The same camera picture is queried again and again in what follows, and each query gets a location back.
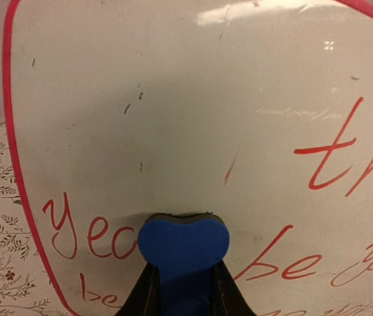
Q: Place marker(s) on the floral table mat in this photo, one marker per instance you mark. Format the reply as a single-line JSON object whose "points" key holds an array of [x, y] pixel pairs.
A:
{"points": [[25, 288]]}

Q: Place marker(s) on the blue whiteboard eraser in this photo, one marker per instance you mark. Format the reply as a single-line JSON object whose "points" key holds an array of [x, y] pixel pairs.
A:
{"points": [[184, 249]]}

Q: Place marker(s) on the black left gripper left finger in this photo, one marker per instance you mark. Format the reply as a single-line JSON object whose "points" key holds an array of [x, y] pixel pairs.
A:
{"points": [[144, 299]]}

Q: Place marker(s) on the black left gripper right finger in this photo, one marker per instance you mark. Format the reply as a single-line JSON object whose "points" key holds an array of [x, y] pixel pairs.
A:
{"points": [[226, 298]]}

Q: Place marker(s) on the pink framed whiteboard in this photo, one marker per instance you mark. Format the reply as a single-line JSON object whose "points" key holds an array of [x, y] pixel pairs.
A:
{"points": [[259, 112]]}

